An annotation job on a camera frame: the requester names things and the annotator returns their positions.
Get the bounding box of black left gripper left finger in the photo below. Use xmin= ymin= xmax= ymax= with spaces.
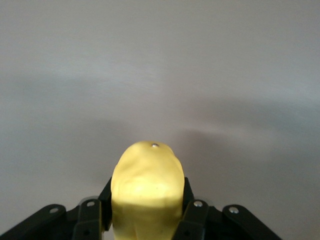
xmin=0 ymin=176 xmax=114 ymax=240

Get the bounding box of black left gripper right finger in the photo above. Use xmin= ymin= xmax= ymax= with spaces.
xmin=172 ymin=176 xmax=283 ymax=240

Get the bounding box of yellow potato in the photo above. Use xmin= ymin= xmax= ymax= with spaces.
xmin=110 ymin=140 xmax=186 ymax=240

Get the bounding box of brown table mat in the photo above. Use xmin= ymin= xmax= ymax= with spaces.
xmin=0 ymin=0 xmax=320 ymax=240

